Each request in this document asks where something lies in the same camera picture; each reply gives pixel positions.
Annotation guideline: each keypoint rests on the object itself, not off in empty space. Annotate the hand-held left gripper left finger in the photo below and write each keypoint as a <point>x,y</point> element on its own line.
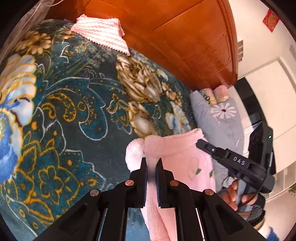
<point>140,185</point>

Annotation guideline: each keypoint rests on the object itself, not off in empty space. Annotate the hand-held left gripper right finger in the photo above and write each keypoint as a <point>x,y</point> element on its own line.
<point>161,187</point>

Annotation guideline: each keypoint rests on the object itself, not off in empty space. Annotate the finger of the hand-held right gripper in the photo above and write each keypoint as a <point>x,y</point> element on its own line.
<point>222,154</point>

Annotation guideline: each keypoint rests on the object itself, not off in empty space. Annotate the pink floral fleece pajama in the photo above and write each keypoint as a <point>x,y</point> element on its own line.
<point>175,150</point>

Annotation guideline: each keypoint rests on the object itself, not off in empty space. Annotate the person's right hand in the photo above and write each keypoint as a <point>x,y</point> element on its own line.
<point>232,195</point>

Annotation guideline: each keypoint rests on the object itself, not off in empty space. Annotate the grey floral duvet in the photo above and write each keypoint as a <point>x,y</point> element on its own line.
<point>208,120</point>

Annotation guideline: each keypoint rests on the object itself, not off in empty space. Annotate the floral pillow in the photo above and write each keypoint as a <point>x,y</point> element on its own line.
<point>222,92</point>
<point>208,97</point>

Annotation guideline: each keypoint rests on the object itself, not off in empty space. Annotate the white wardrobe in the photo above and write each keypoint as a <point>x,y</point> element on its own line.
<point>284,92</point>

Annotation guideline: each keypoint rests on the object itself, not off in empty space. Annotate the blue floral plush blanket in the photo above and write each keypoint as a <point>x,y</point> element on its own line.
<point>69,104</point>

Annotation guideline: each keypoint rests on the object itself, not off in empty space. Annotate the carved wooden headboard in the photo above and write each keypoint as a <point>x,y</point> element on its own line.
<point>173,34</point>

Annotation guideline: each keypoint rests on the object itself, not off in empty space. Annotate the pink and white striped cloth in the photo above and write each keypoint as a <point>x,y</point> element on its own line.
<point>99,32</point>

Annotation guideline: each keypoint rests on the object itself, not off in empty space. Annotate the red wall decoration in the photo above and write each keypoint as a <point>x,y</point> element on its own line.
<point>270,20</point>

